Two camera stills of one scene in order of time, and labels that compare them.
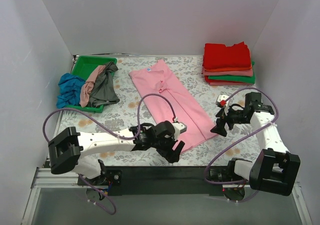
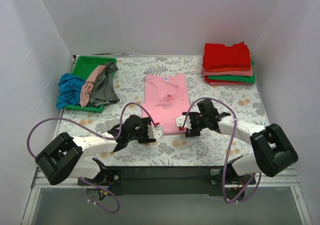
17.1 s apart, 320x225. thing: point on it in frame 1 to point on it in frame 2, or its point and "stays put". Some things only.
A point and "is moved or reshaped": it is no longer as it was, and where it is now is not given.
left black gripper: (166, 147) to (145, 131)
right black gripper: (225, 120) to (191, 125)
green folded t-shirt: (244, 79) stays put
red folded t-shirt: (219, 56) stays put
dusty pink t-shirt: (87, 86) stays put
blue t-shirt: (69, 87) stays put
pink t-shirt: (216, 84) stays put
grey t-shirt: (105, 90) stays put
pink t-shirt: (158, 79) is moved or reshaped
